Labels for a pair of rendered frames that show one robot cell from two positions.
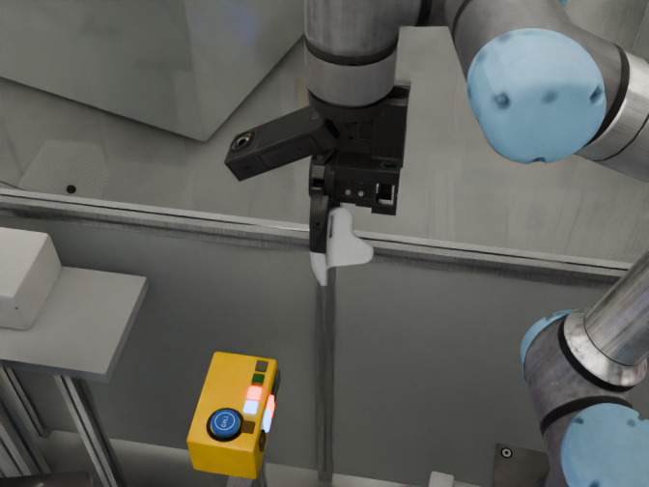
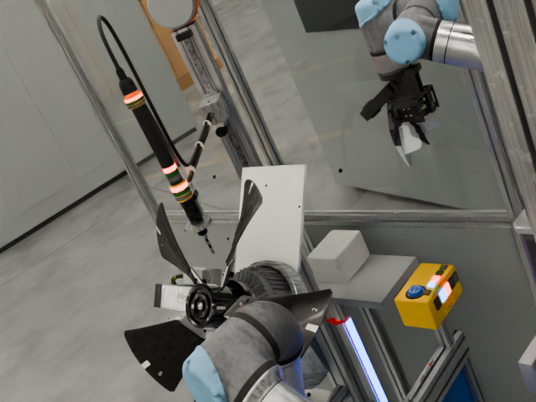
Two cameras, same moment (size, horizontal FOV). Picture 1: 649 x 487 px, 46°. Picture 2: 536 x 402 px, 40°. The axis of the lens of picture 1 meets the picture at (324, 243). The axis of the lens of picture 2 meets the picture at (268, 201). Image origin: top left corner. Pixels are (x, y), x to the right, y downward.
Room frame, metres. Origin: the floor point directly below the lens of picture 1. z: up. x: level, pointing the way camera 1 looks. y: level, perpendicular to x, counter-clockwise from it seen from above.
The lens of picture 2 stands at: (-0.82, -0.67, 2.15)
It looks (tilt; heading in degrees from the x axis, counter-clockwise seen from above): 23 degrees down; 39
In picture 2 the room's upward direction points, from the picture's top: 25 degrees counter-clockwise
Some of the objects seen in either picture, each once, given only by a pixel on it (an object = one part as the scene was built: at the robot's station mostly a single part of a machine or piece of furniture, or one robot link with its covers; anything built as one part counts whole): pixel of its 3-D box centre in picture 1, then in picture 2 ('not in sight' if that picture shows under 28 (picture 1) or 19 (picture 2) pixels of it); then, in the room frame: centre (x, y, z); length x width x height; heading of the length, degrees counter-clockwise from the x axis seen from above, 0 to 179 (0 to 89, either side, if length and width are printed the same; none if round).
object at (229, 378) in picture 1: (236, 415); (429, 297); (0.61, 0.14, 1.02); 0.16 x 0.10 x 0.11; 171
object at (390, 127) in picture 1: (355, 141); (406, 93); (0.54, -0.03, 1.62); 0.09 x 0.08 x 0.12; 81
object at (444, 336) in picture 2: not in sight; (440, 326); (0.61, 0.14, 0.92); 0.03 x 0.03 x 0.12; 81
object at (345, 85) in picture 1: (351, 62); (392, 58); (0.54, -0.02, 1.70); 0.08 x 0.08 x 0.05
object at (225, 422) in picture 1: (225, 423); (415, 291); (0.57, 0.14, 1.08); 0.04 x 0.04 x 0.02
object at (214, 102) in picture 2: not in sight; (214, 108); (0.95, 0.81, 1.54); 0.10 x 0.07 x 0.08; 26
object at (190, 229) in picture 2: not in sight; (191, 207); (0.39, 0.54, 1.50); 0.09 x 0.07 x 0.10; 26
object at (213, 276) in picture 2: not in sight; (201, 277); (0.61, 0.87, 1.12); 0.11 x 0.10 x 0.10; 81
